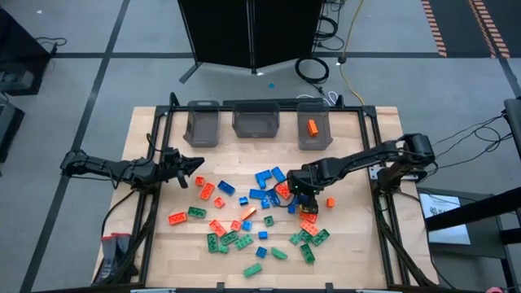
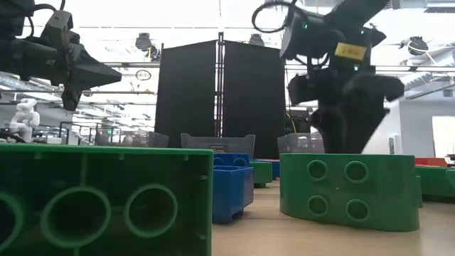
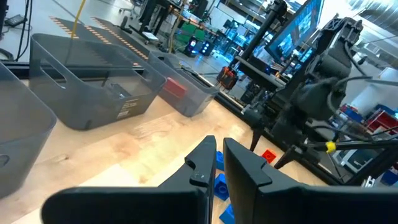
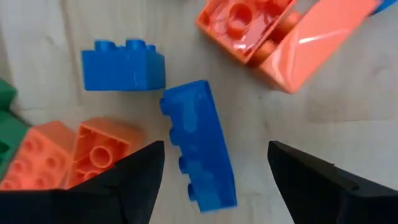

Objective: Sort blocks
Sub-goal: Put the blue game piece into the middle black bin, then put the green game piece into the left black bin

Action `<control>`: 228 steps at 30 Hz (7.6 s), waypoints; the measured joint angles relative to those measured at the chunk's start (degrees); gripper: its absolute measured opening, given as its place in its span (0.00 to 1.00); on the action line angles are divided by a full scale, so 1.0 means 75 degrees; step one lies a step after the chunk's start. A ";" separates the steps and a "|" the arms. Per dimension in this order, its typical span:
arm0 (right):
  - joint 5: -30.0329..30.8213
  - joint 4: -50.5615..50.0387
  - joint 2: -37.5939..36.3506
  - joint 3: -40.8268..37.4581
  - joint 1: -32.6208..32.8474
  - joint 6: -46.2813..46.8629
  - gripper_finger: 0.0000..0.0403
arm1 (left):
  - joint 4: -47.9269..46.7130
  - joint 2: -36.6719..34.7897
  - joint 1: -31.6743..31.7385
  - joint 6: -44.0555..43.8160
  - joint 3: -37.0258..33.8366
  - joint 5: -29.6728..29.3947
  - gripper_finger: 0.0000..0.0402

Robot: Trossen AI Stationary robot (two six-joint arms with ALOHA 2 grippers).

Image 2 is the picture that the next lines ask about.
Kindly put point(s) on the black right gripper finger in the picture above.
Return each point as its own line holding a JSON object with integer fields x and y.
{"x": 330, "y": 131}
{"x": 359, "y": 128}

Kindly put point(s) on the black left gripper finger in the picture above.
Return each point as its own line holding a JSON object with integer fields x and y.
{"x": 92, "y": 69}
{"x": 73, "y": 99}

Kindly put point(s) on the green square toy brick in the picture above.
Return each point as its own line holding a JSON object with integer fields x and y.
{"x": 261, "y": 172}

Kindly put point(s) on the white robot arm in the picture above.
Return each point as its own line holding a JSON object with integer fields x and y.
{"x": 25, "y": 119}

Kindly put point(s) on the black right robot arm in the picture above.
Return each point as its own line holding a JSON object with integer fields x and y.
{"x": 355, "y": 14}

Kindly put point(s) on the black equipment cabinet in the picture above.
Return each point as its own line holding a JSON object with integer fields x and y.
{"x": 298, "y": 124}

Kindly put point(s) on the grey translucent plastic bin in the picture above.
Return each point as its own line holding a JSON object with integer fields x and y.
{"x": 156, "y": 139}
{"x": 295, "y": 142}
{"x": 199, "y": 142}

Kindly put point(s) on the green long toy brick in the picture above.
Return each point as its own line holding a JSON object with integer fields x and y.
{"x": 106, "y": 167}

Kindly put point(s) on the dark bin label sticker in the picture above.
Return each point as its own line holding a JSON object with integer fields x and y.
{"x": 218, "y": 148}

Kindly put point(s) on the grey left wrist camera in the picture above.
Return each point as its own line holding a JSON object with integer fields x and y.
{"x": 57, "y": 26}

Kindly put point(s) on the silver ventilation duct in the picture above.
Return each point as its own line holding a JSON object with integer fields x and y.
{"x": 426, "y": 80}

